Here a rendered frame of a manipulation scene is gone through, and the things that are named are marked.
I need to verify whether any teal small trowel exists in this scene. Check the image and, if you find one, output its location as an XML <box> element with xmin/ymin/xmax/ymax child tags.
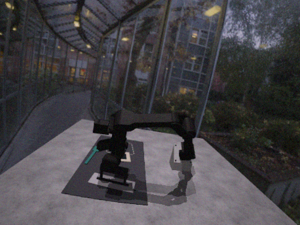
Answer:
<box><xmin>84</xmin><ymin>146</ymin><xmax>99</xmax><ymax>165</ymax></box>

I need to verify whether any beige square tile with dark centre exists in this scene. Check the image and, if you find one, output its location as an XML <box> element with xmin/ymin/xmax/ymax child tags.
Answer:
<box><xmin>121</xmin><ymin>152</ymin><xmax>131</xmax><ymax>162</ymax></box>

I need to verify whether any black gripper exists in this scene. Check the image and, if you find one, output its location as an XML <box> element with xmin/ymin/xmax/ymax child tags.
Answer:
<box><xmin>102</xmin><ymin>136</ymin><xmax>128</xmax><ymax>173</ymax></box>

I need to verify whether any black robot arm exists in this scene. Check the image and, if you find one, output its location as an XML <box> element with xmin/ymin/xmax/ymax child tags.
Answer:
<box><xmin>93</xmin><ymin>110</ymin><xmax>197</xmax><ymax>161</ymax></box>

